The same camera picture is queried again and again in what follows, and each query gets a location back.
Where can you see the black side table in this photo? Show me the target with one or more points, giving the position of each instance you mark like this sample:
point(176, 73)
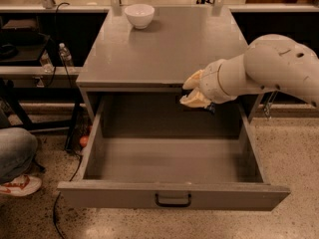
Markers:
point(32, 84)

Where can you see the white and orange sneaker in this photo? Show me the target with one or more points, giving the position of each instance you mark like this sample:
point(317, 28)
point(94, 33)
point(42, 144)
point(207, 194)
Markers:
point(22, 185)

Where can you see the black box on table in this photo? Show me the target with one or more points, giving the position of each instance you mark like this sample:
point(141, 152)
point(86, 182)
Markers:
point(21, 32)

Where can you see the white ceramic bowl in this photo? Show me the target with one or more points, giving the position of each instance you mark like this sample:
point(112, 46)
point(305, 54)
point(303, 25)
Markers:
point(140, 15)

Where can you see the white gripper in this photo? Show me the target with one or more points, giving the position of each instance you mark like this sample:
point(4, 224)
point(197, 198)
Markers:
point(210, 82)

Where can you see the grey open top drawer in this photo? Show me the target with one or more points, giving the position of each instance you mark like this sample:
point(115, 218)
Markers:
point(143, 144)

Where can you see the person's jeans leg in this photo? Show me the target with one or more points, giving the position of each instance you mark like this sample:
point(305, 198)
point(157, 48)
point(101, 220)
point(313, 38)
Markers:
point(17, 150)

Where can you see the grey metal cabinet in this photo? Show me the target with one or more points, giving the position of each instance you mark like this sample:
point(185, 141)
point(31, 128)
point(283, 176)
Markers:
point(178, 42)

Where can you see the clear plastic water bottle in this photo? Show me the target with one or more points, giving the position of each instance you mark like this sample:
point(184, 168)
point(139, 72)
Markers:
point(66, 56)

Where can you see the black drawer handle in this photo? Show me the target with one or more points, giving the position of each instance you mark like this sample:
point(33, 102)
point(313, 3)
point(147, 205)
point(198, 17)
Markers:
point(173, 202)

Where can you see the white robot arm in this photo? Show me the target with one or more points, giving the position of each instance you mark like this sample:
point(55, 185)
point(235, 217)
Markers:
point(270, 63)

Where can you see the orange ball on floor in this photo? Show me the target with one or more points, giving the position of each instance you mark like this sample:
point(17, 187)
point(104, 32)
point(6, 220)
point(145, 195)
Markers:
point(83, 140)

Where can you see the dark blue rxbar wrapper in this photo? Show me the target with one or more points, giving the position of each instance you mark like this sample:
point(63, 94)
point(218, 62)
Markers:
point(210, 108)

